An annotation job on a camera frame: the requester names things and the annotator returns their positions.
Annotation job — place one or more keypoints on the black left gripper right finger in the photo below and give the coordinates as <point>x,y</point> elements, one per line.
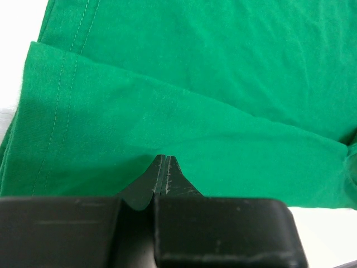
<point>191,230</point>

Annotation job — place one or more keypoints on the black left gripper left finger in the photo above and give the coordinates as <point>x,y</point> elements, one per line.
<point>91,231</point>

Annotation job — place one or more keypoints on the green t-shirt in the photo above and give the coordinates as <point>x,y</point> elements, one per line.
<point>254,99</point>

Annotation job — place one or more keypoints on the folded white t-shirt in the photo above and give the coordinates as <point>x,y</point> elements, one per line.
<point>6,117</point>

